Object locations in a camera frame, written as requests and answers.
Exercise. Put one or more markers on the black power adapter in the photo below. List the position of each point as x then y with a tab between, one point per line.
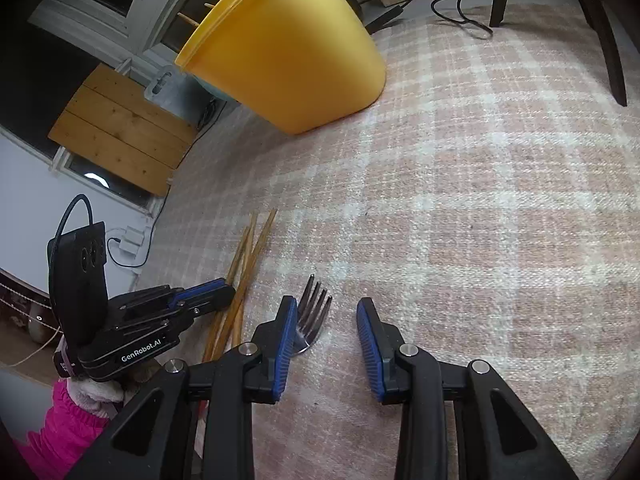
387	17

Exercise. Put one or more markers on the white power strip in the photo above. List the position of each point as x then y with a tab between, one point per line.
132	237

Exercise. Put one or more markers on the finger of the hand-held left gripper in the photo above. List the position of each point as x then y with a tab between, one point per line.
220	300
200	288

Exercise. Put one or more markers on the yellow plastic container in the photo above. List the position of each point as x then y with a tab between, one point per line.
290	60

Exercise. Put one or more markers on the white window frame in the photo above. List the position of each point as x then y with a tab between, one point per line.
100	15

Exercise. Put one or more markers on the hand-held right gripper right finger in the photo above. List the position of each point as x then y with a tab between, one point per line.
372	355

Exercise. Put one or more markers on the grey plastic cutting board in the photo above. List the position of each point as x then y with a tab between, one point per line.
160	85

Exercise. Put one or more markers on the metal fork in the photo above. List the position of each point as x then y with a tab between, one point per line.
312	310

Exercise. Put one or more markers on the pine plank board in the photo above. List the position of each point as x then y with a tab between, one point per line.
120	130

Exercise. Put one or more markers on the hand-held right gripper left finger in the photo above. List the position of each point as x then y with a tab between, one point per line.
282	350

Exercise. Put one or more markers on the person's left forearm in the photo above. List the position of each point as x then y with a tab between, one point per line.
65	435

